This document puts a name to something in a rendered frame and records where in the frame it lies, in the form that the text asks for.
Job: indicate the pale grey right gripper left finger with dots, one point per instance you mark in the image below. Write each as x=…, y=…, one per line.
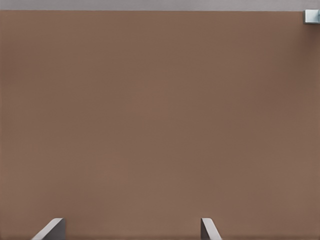
x=53, y=231

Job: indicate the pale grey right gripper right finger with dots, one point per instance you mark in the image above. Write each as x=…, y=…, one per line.
x=209, y=231

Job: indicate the silver frame post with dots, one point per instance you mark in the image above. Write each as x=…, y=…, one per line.
x=312, y=16

